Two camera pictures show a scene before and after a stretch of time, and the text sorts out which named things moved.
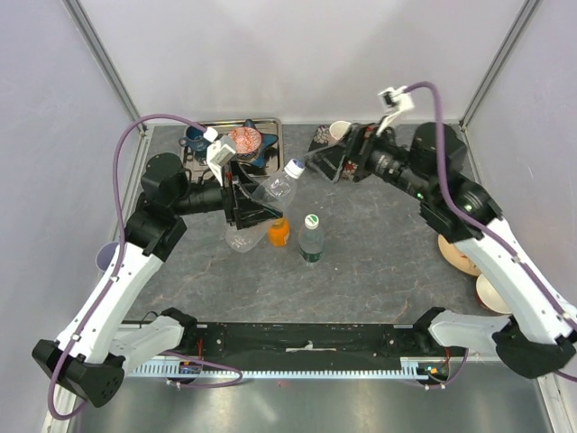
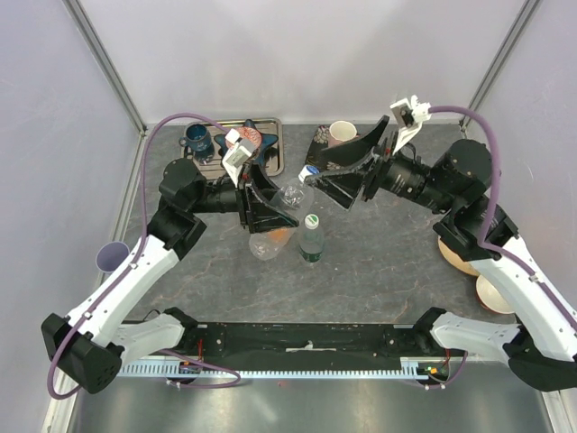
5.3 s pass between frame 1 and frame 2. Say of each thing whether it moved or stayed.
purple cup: stayed
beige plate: stayed
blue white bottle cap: moved
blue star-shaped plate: stayed
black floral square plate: stayed
